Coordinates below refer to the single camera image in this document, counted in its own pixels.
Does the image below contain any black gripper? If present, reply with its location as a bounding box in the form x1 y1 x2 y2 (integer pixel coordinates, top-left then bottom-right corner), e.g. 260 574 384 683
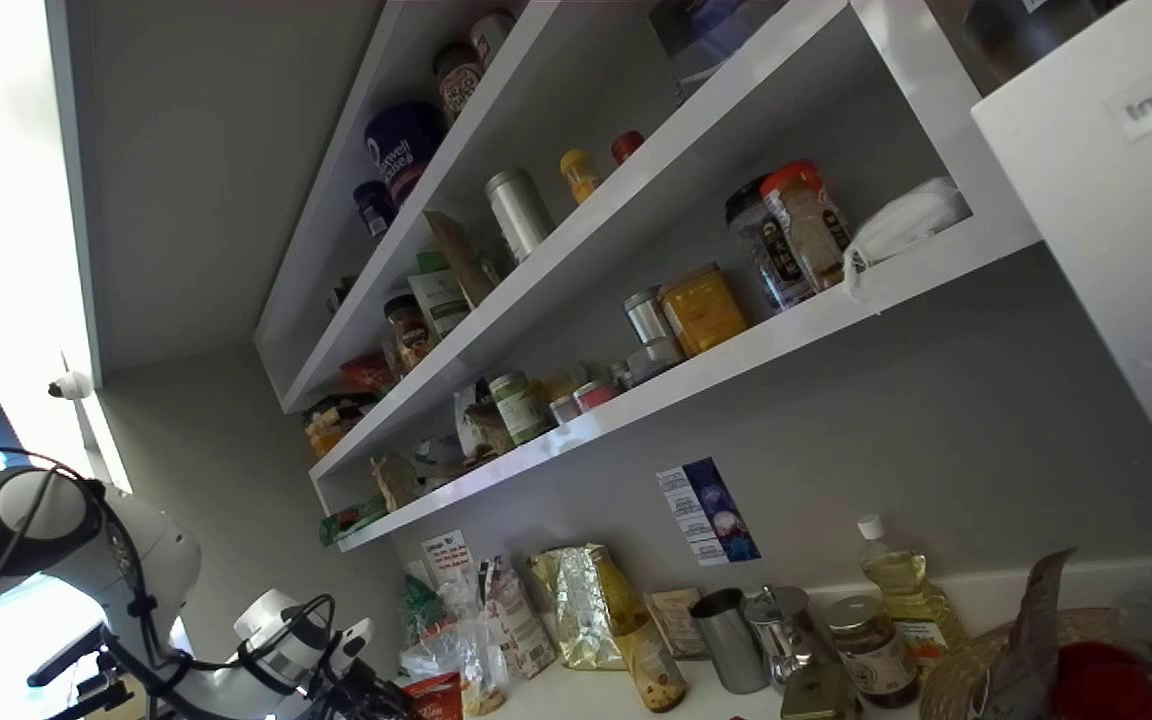
297 636 415 720

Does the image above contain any grey metal cup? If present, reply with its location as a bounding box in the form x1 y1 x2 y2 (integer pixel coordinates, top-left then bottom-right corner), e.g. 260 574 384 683
689 586 772 697

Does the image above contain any brown spice jar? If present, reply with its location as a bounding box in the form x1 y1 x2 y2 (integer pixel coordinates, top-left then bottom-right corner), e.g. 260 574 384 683
427 37 489 124

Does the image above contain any dark labelled jar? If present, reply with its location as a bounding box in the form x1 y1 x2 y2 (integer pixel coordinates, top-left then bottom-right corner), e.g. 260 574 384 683
724 186 809 312

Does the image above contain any small red lidded jar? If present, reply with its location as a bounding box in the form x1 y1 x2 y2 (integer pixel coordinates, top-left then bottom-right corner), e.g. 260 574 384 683
608 128 648 171

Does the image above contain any red bottle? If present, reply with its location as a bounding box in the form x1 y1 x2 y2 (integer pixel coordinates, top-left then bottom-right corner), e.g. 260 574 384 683
393 670 468 720

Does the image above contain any white bag black writing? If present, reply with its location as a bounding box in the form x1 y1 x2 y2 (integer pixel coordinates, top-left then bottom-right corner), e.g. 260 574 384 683
447 385 508 467

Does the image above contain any red white flat tin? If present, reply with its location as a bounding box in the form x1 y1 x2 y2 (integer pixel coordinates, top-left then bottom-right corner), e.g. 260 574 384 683
567 378 630 416

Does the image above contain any blue white can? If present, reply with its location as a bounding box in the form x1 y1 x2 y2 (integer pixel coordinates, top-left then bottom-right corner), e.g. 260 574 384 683
364 101 447 203

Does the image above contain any brown paper bag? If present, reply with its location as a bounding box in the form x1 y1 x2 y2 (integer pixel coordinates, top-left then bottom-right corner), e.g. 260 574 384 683
421 209 501 312

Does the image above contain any yellow oil bottle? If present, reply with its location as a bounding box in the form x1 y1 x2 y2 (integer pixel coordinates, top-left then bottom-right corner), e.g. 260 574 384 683
851 512 971 671

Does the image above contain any white red printed bag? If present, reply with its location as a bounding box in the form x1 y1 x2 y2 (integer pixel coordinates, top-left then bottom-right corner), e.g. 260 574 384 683
413 529 485 606

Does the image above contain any large brown jar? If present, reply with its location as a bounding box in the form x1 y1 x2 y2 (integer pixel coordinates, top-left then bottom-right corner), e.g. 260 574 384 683
381 293 438 378

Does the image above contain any dark blue box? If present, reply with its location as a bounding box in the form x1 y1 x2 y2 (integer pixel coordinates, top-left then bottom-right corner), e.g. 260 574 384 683
648 0 794 77

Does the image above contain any silver tin can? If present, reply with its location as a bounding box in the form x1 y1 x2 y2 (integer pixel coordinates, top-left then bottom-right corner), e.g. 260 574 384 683
622 288 683 378

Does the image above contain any amber bottle yellow label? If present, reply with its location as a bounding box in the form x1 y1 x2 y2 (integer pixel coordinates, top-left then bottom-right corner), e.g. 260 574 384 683
622 617 691 716

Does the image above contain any white wall hook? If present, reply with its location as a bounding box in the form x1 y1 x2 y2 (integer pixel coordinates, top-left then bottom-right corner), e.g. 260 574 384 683
44 368 100 405

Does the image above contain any clear plastic bag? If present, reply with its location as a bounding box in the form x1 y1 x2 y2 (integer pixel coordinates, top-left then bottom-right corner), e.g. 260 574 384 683
393 606 561 720

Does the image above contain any clear glass bottle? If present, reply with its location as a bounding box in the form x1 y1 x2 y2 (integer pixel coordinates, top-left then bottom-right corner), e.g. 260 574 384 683
759 581 870 720

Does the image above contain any small yellow jar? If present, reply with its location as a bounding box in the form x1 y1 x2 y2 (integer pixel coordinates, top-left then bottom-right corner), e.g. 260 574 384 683
555 143 608 209

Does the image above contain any silver white cylinder bottle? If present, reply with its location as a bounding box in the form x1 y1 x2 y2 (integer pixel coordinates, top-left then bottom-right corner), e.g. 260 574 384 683
485 169 555 263

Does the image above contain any blue white box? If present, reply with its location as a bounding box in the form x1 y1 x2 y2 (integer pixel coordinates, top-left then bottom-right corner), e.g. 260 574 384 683
653 458 763 574

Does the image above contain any gold foil bag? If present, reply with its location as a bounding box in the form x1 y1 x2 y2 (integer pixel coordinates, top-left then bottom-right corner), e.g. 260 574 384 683
522 538 653 678

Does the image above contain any white wall shelf unit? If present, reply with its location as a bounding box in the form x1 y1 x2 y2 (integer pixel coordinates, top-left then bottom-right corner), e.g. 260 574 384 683
252 0 1047 557

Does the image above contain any green lidded jar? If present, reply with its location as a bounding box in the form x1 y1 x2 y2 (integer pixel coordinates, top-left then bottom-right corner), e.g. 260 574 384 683
485 368 551 447

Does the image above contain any glass jar dark lid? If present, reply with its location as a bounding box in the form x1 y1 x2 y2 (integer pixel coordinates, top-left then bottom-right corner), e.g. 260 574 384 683
821 591 929 712

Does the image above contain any red cup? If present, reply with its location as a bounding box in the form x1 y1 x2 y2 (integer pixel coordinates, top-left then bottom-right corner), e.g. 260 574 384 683
1051 636 1152 720

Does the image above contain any green white bag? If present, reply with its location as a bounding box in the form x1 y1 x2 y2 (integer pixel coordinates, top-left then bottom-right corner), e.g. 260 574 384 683
403 252 472 341

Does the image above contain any small dark jar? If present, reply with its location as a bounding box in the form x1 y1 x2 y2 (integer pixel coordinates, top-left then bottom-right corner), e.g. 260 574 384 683
353 175 401 242

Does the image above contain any brown flat packet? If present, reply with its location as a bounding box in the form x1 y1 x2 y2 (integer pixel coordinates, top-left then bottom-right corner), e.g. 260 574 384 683
645 586 714 665

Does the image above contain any white cabinet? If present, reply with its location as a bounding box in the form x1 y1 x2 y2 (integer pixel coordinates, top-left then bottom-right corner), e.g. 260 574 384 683
969 0 1152 529

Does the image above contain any white crumpled bag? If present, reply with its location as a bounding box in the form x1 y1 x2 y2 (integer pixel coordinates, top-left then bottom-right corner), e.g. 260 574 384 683
842 171 971 276

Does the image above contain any yellow brown bag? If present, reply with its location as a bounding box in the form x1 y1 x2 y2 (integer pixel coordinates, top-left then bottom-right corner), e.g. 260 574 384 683
658 263 754 360

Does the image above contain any red lidded white jar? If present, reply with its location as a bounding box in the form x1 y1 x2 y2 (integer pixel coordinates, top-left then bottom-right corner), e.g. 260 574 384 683
755 155 857 295

